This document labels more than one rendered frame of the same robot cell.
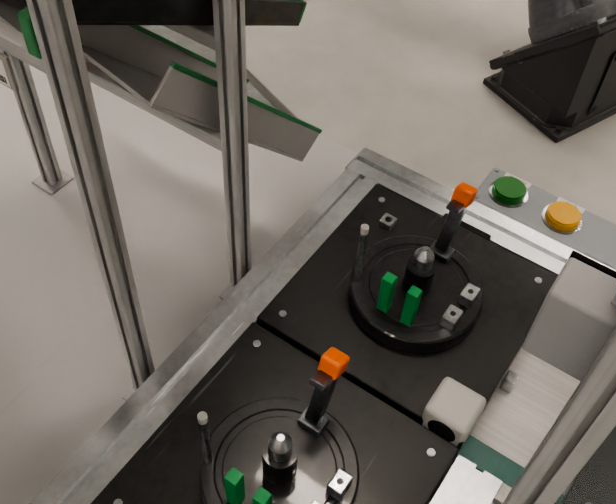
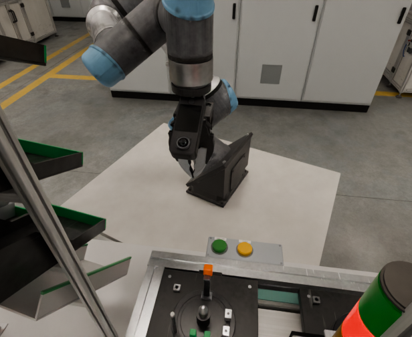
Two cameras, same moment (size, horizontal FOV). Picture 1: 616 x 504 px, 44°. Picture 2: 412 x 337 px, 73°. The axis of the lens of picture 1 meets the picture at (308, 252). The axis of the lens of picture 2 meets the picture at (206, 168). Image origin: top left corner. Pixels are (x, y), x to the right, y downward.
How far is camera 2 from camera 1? 0.24 m
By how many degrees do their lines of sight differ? 20
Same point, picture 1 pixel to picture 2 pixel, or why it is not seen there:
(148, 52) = not seen: hidden behind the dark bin
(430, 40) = (158, 181)
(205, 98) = (67, 291)
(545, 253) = (245, 269)
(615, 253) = (270, 257)
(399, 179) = (172, 259)
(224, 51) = (70, 272)
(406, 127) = (164, 224)
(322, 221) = (146, 299)
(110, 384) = not seen: outside the picture
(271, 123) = (107, 273)
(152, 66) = not seen: hidden behind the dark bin
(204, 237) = (89, 325)
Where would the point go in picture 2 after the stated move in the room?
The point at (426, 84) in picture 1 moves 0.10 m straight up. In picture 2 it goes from (164, 201) to (162, 181)
